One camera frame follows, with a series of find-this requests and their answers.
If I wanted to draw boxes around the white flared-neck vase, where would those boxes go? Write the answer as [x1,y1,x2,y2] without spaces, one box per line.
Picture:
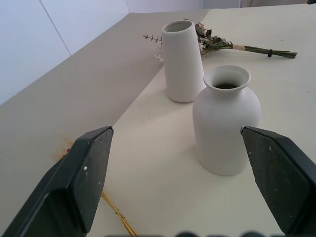
[192,65,262,176]

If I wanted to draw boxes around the green-stemmed flower bouquet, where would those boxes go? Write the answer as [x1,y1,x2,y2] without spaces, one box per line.
[142,19,298,63]

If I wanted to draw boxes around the yellow dried straw bouquet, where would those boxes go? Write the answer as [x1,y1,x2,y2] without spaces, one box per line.
[50,134,139,237]

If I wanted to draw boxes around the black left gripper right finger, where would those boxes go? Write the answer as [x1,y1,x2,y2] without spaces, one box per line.
[240,125,316,237]

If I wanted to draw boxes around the tall white cylindrical vase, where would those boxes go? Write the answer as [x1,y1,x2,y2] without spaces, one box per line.
[161,20,206,103]

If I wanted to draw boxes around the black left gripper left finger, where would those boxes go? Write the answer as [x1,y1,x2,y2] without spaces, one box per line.
[0,125,114,237]

